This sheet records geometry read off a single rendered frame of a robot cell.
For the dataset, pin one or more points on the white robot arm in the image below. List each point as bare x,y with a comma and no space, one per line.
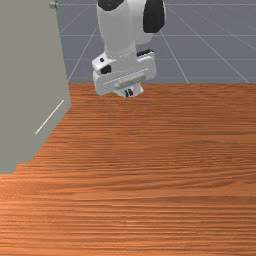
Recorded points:
121,26

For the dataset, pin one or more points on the pale grey cabinet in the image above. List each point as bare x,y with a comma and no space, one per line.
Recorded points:
30,83

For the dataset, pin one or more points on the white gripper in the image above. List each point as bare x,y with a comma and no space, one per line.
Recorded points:
126,71

